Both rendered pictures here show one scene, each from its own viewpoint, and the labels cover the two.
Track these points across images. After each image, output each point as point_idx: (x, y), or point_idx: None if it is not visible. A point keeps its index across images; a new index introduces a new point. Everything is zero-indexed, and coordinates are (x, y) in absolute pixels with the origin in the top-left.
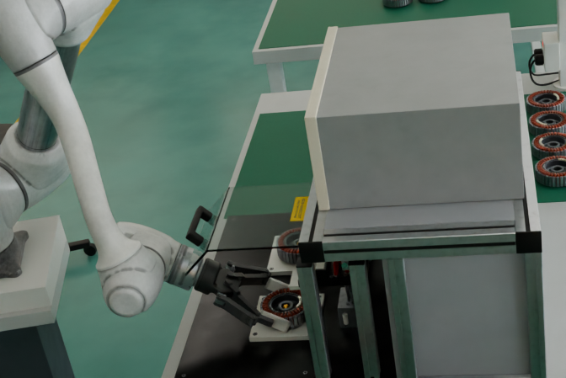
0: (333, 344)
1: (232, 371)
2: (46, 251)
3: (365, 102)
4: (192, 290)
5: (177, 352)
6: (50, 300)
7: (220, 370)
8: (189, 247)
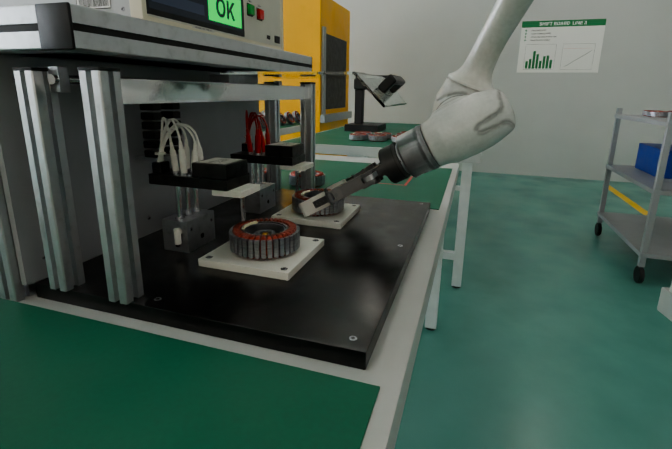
0: (289, 200)
1: (378, 200)
2: None
3: None
4: (430, 268)
5: (434, 227)
6: (671, 282)
7: (389, 202)
8: (412, 132)
